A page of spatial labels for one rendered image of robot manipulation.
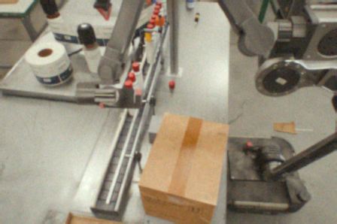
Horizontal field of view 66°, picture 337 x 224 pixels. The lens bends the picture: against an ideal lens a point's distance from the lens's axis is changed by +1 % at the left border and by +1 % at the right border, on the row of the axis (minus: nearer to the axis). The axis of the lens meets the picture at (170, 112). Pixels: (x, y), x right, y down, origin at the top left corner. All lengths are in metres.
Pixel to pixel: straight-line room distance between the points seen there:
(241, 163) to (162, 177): 1.12
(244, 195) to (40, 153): 1.22
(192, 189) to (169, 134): 0.21
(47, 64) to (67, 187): 0.63
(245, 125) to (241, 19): 1.74
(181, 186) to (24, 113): 1.01
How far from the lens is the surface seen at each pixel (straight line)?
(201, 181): 0.81
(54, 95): 1.51
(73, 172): 1.23
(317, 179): 2.32
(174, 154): 0.85
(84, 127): 1.35
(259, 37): 0.72
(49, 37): 1.93
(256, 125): 2.43
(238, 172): 1.83
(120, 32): 0.74
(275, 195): 1.86
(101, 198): 1.08
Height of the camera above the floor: 1.85
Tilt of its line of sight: 50 degrees down
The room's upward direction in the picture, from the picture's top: 2 degrees counter-clockwise
